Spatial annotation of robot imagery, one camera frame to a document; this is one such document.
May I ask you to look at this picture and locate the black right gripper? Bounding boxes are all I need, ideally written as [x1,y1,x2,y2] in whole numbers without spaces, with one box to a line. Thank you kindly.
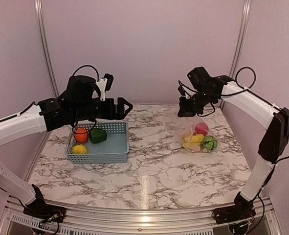
[178,89,217,117]

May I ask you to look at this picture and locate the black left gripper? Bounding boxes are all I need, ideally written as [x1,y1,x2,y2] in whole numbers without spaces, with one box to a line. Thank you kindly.
[72,96,133,122]

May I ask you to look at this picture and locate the red toy strawberry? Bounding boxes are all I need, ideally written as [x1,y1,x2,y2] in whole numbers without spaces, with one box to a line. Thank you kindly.
[195,122,209,136]

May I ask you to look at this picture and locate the clear zip top bag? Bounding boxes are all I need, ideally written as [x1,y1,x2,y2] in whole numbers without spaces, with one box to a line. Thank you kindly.
[163,104,219,153]

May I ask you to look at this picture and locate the green toy pepper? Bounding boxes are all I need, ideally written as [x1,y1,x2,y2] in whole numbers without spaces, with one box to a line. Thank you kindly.
[89,128,107,143]

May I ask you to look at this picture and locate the yellow toy bananas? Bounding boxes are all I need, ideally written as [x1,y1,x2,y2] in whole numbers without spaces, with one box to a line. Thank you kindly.
[182,134,204,151]

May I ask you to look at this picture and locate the orange toy fruit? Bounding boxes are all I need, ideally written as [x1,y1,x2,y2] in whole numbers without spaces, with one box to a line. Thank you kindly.
[75,128,89,143]

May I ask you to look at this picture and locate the yellow toy lemon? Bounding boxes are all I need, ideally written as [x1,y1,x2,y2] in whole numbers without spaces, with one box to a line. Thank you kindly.
[72,144,88,154]

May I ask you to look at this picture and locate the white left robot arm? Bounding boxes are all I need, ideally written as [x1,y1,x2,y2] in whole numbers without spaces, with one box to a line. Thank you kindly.
[0,97,133,218]

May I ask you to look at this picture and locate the grey plastic basket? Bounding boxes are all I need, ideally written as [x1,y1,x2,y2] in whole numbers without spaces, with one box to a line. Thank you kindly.
[65,122,130,164]

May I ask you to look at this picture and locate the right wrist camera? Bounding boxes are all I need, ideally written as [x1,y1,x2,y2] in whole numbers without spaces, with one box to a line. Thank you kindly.
[178,67,210,98]

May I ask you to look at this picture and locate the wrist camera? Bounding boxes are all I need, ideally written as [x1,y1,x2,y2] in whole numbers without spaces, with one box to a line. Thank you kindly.
[178,67,210,98]
[64,73,114,102]

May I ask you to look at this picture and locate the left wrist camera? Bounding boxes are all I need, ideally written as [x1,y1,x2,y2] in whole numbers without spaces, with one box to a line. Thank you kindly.
[64,73,114,102]

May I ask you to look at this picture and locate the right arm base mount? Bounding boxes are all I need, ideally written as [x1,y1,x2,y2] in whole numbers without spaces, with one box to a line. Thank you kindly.
[211,206,256,224]

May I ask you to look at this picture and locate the right aluminium frame post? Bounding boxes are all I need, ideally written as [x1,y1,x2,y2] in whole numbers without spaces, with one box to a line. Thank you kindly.
[229,0,251,77]

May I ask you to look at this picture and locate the aluminium frame post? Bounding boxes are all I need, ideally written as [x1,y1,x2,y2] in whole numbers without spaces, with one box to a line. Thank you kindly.
[34,0,59,97]
[229,0,251,77]

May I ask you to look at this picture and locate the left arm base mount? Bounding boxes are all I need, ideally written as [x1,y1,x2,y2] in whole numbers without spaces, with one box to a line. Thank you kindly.
[23,204,66,223]

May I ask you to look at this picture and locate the left aluminium frame post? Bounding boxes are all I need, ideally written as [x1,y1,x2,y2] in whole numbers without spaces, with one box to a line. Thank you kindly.
[34,0,59,97]

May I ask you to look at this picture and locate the aluminium front rail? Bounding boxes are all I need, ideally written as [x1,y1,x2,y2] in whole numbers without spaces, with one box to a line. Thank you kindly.
[0,196,282,235]

